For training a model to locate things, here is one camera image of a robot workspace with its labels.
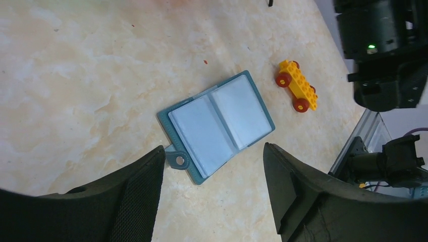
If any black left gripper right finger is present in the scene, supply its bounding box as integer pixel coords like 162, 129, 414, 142
263, 143, 427, 241

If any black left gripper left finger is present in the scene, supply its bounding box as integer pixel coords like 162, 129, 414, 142
1, 146, 166, 241

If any teal card holder wallet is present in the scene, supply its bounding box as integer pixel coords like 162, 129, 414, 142
157, 70, 276, 185

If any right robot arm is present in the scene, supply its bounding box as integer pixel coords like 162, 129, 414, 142
330, 1, 427, 189

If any aluminium frame rail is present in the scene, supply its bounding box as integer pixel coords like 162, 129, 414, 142
328, 109, 392, 185

